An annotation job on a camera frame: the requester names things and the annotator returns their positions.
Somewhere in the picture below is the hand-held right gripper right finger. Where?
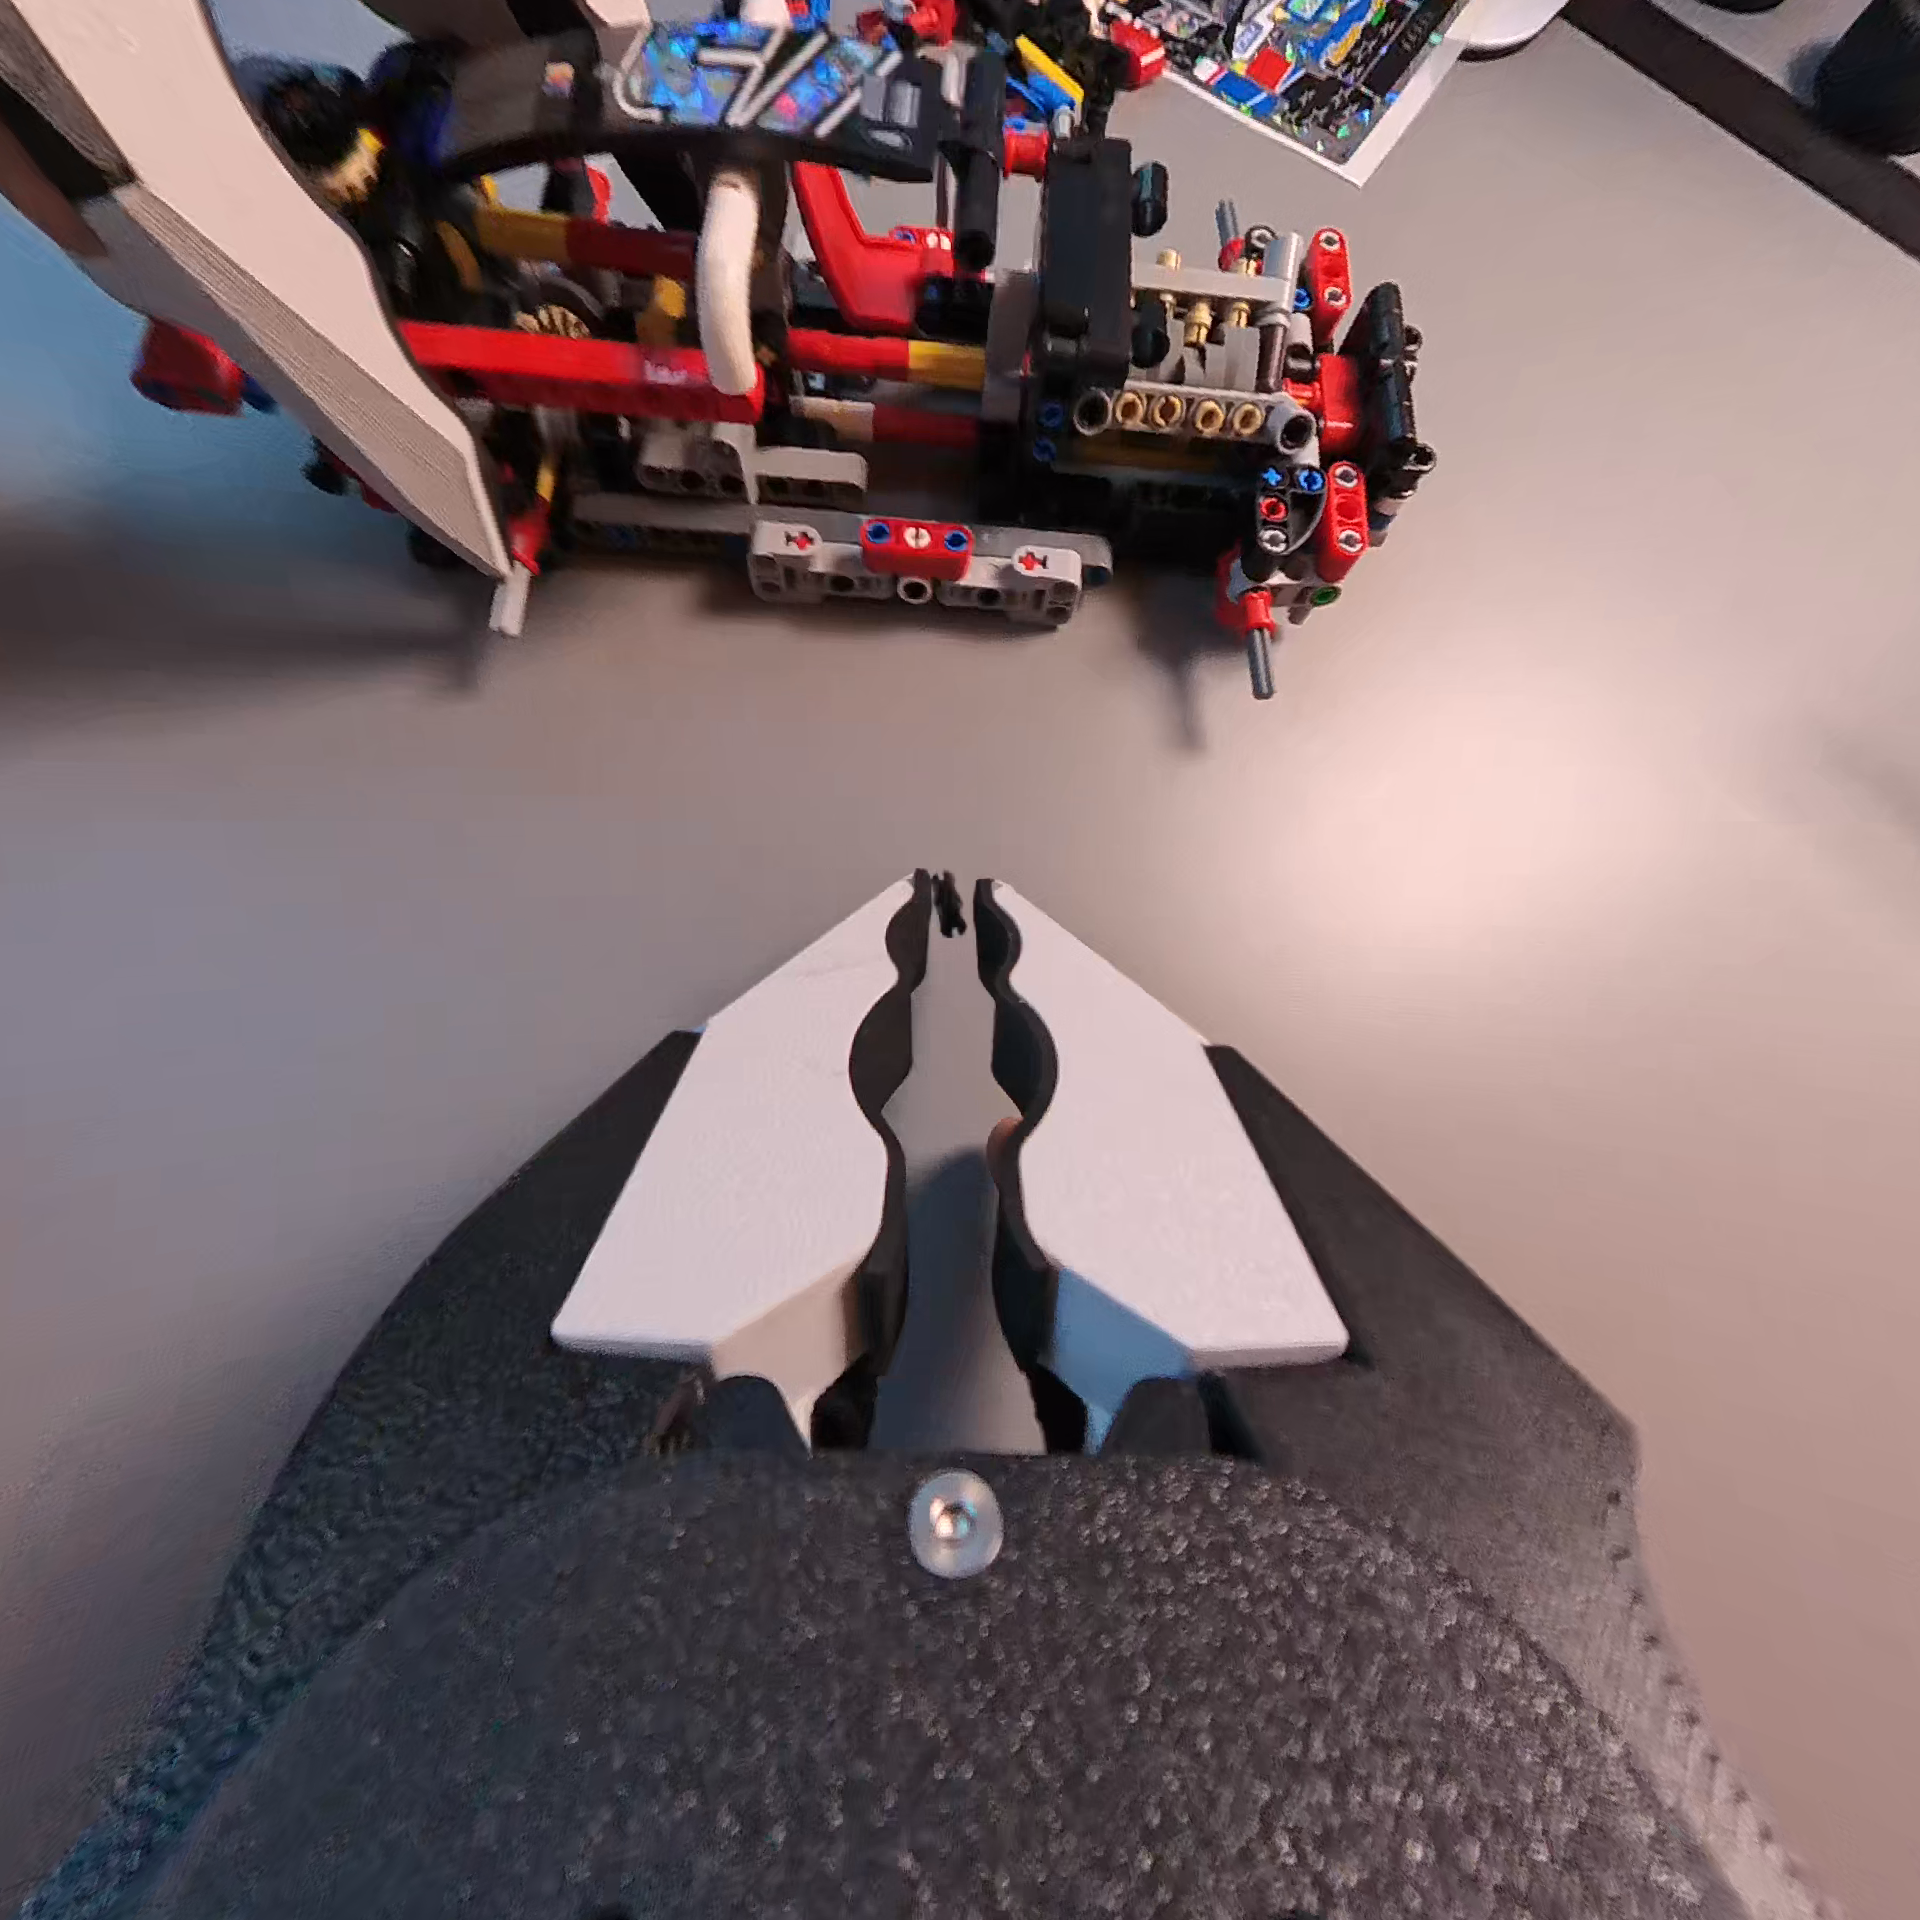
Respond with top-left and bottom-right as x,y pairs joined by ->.
972,874 -> 1352,1453

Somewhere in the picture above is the black rubber tire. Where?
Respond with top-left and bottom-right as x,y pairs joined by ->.
1812,27 -> 1920,156

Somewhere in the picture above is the holographic sticker sheet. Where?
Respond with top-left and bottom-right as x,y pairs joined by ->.
1155,0 -> 1466,190

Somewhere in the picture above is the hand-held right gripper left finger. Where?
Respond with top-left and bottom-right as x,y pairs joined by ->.
549,869 -> 939,1448

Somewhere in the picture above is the lego race car model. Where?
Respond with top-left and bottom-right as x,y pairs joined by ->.
134,0 -> 1435,698

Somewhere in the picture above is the red black lego beam assembly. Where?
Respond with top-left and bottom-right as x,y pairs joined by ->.
393,316 -> 768,427

